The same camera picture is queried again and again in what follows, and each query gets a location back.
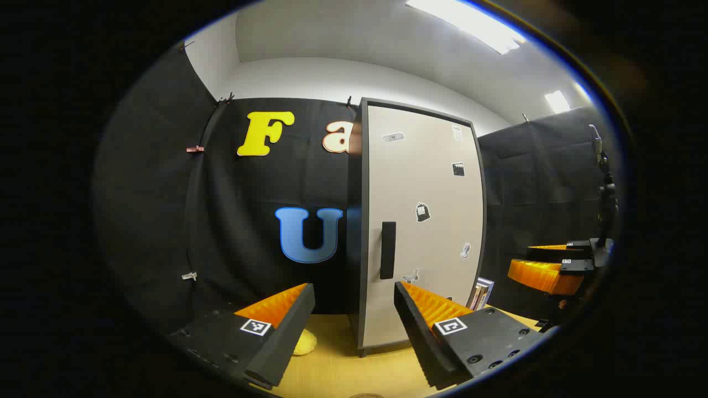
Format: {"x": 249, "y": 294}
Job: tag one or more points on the dark grey cabinet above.
{"x": 354, "y": 249}

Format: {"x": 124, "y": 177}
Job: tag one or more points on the mounted phone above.
{"x": 596, "y": 141}

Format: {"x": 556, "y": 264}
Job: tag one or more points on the white book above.
{"x": 482, "y": 293}

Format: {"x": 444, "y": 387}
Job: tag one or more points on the white clip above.
{"x": 189, "y": 275}

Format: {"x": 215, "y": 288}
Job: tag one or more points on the pink clip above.
{"x": 194, "y": 148}

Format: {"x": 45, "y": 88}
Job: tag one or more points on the yellow coaster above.
{"x": 305, "y": 342}

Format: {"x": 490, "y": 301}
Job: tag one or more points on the small ceiling light panel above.
{"x": 557, "y": 101}

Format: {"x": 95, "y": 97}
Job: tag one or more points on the large ceiling light panel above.
{"x": 470, "y": 25}

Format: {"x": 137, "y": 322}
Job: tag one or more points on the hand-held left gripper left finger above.
{"x": 287, "y": 337}

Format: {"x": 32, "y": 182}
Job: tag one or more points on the black backdrop cloth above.
{"x": 166, "y": 210}
{"x": 531, "y": 182}

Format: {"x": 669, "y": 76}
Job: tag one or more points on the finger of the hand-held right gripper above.
{"x": 578, "y": 246}
{"x": 575, "y": 267}

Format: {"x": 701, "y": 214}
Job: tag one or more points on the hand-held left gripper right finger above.
{"x": 420, "y": 337}

